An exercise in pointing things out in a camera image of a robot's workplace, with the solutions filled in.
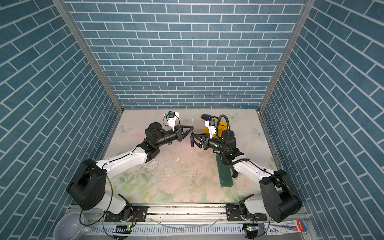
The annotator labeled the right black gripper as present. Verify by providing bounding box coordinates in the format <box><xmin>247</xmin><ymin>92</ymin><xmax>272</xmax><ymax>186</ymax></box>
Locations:
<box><xmin>191</xmin><ymin>133</ymin><xmax>229</xmax><ymax>155</ymax></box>

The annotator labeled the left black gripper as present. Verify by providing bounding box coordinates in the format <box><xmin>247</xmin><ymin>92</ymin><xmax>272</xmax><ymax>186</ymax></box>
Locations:
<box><xmin>153</xmin><ymin>125</ymin><xmax>193</xmax><ymax>149</ymax></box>

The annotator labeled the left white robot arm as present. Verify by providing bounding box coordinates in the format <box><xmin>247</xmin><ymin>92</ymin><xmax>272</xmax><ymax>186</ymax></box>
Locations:
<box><xmin>67</xmin><ymin>122</ymin><xmax>194</xmax><ymax>215</ymax></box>

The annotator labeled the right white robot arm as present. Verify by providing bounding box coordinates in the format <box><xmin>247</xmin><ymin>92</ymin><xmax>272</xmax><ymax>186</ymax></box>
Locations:
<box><xmin>190</xmin><ymin>114</ymin><xmax>303</xmax><ymax>223</ymax></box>

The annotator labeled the yellow plastic bin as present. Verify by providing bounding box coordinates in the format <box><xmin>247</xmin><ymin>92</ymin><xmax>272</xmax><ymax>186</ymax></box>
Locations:
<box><xmin>216</xmin><ymin>121</ymin><xmax>228</xmax><ymax>139</ymax></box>

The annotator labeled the black blue utility knife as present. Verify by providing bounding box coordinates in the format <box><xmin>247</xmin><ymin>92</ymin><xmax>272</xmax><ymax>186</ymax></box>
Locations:
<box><xmin>201</xmin><ymin>114</ymin><xmax>218</xmax><ymax>121</ymax></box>

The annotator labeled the green rectangular case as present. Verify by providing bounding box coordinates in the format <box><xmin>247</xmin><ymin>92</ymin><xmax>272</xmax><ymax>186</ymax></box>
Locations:
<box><xmin>216</xmin><ymin>155</ymin><xmax>234</xmax><ymax>188</ymax></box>

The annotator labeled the white red toothpaste box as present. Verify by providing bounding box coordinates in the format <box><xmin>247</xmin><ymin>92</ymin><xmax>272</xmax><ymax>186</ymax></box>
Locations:
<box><xmin>264</xmin><ymin>220</ymin><xmax>308</xmax><ymax>236</ymax></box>

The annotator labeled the white plastic bowl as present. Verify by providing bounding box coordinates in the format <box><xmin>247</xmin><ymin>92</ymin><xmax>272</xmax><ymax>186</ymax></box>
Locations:
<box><xmin>54</xmin><ymin>212</ymin><xmax>92</xmax><ymax>240</ymax></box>

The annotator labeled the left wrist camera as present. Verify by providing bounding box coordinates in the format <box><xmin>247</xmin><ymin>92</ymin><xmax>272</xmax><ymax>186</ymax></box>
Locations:
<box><xmin>163</xmin><ymin>111</ymin><xmax>180</xmax><ymax>131</ymax></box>

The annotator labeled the aluminium mounting rail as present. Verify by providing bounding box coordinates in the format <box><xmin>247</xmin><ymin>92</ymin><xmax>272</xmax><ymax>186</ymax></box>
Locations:
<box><xmin>64</xmin><ymin>202</ymin><xmax>310</xmax><ymax>226</ymax></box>

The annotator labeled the clear cable on rail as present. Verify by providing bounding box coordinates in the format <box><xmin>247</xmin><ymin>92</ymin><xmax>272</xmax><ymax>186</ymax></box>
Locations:
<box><xmin>149</xmin><ymin>216</ymin><xmax>223</xmax><ymax>232</ymax></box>

